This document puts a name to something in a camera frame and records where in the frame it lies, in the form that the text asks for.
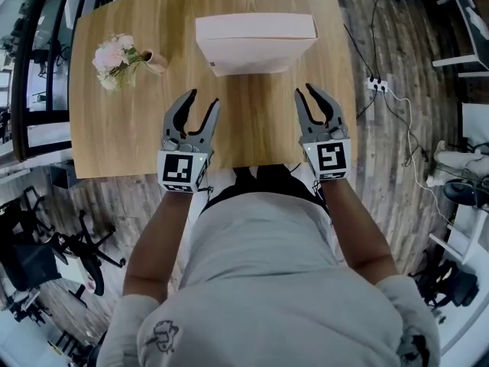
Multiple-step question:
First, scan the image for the white power strip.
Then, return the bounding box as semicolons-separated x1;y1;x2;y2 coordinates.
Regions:
366;76;392;93

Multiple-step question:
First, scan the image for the black bin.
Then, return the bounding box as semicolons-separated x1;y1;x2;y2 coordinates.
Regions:
49;161;76;189

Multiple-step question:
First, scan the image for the person's right leg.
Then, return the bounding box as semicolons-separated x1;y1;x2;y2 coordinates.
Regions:
255;164;326;210

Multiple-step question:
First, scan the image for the person's left forearm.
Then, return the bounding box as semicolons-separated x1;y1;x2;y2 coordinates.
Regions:
121;191;193;304

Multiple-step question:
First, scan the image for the white box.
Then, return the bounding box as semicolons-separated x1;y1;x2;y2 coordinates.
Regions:
194;12;319;78

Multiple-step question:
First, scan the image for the dark table with white legs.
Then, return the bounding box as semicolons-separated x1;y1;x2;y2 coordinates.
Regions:
431;0;489;78

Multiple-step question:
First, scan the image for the wooden table top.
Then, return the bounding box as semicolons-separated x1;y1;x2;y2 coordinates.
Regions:
70;0;358;180

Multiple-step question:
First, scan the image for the person's leg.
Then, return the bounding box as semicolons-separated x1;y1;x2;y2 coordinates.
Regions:
255;164;326;210
205;166;255;214

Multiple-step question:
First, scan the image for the person's right forearm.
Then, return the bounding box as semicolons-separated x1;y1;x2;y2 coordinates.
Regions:
320;177;397;287

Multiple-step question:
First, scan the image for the black metal railing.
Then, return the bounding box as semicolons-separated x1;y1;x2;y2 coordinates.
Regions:
9;0;101;164

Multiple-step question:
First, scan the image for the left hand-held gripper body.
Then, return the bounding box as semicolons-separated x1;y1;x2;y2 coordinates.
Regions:
157;134;215;195

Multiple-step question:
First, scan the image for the pink white flower bouquet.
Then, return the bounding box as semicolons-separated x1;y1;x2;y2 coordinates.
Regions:
92;33;144;93

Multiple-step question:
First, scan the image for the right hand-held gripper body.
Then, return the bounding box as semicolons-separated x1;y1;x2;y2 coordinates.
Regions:
299;122;353;184

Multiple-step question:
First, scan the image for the round grey headset device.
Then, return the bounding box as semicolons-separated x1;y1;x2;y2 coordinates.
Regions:
442;177;489;208

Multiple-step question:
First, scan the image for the person's grey shirt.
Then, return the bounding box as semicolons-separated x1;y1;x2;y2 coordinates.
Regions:
99;195;442;367

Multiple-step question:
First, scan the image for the black office chair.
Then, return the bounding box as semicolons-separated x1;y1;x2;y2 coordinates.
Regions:
0;185;128;313

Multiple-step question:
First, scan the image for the black cable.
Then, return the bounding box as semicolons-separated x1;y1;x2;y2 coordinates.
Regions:
342;23;378;80
355;89;379;121

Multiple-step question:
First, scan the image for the person's left leg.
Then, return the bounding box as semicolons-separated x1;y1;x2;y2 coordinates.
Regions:
205;166;255;214

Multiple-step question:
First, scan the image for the beige vase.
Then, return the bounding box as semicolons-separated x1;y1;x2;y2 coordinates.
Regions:
139;50;170;77

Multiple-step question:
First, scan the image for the white cable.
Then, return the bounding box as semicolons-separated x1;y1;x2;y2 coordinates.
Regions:
386;87;456;226

